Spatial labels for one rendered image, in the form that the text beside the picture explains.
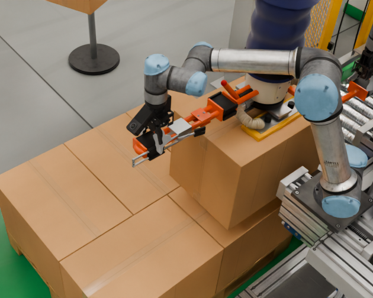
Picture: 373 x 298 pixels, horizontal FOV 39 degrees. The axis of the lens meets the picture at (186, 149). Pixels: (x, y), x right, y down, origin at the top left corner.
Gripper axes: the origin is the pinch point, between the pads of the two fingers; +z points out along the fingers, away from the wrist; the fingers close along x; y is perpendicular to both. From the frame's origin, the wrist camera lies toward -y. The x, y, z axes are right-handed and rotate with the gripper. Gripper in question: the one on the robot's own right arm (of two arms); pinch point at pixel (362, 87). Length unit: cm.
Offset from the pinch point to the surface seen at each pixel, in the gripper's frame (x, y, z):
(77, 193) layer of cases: -73, 95, 66
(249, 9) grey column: -124, -71, 48
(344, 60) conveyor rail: -59, -94, 60
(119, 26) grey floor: -250, -56, 120
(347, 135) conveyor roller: -18, -44, 66
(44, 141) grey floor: -165, 67, 120
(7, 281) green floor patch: -85, 135, 120
